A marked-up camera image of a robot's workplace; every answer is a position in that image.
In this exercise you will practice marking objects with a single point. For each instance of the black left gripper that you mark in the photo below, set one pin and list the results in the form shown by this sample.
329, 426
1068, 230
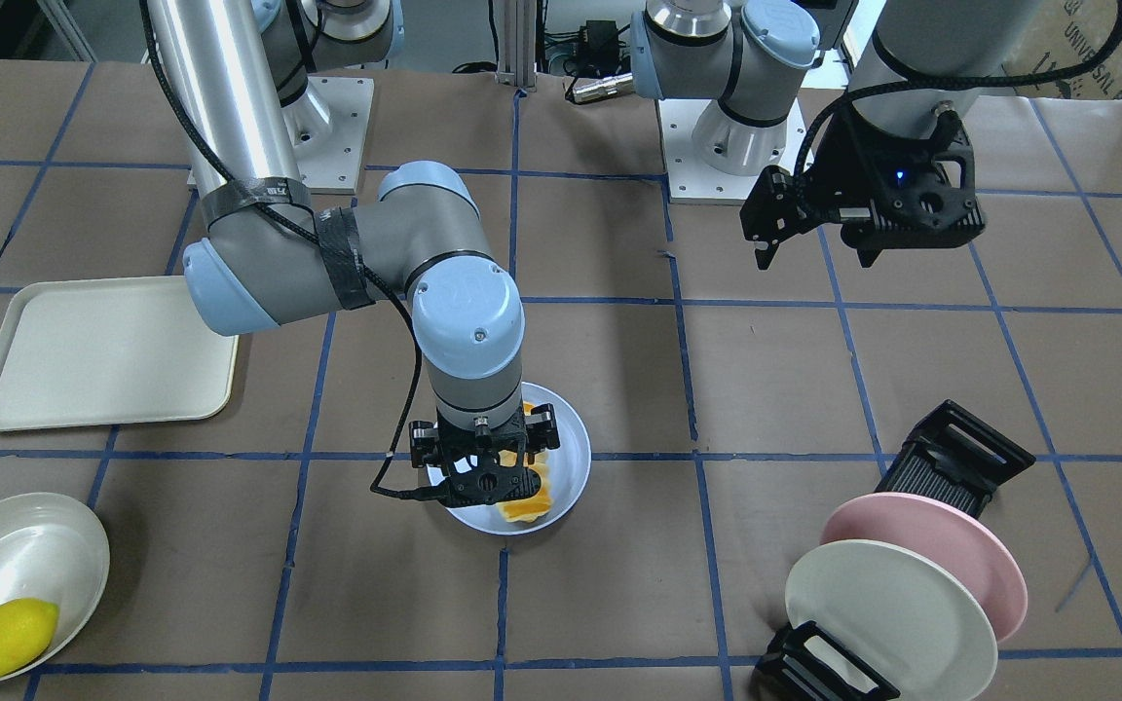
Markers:
841, 168

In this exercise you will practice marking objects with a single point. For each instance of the white shallow bowl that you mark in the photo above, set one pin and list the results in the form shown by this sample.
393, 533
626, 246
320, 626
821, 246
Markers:
53, 549

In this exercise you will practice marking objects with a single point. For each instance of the spiral bread roll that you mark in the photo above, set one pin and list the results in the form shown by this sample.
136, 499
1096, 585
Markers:
510, 478

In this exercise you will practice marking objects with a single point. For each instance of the black power adapter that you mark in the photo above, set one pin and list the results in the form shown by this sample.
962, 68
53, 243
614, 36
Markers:
599, 41

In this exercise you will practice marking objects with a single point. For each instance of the aluminium frame post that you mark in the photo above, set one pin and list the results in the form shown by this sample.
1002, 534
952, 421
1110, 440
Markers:
517, 38

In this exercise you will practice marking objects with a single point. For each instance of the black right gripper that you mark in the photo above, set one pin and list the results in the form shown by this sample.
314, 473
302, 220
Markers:
424, 444

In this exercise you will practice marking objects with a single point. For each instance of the light blue plate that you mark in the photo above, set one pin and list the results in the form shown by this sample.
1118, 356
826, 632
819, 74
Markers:
567, 472

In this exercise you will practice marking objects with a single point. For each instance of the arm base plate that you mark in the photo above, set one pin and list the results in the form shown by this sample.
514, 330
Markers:
314, 134
710, 159

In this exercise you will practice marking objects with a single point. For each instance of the pink plate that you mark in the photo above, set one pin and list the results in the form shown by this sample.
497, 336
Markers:
955, 541

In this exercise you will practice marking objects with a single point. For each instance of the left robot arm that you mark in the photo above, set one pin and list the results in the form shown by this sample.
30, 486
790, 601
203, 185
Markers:
751, 59

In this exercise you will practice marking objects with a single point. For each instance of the yellow lemon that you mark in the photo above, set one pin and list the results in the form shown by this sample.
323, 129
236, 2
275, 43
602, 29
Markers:
27, 626

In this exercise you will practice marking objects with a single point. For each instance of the cream white plate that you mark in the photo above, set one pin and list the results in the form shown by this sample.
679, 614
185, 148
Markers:
904, 616

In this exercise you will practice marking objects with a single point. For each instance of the silver metal cylinder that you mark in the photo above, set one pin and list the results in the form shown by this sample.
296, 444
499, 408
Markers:
601, 89

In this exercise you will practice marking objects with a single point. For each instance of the black dish rack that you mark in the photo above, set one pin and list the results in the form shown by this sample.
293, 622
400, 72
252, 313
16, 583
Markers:
950, 455

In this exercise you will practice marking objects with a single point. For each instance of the cream rectangular tray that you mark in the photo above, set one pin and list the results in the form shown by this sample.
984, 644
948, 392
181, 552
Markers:
110, 351

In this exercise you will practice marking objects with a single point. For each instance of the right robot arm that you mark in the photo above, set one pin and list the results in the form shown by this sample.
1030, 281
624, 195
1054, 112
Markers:
270, 258

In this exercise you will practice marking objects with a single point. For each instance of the cardboard box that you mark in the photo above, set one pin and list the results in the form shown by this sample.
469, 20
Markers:
1066, 33

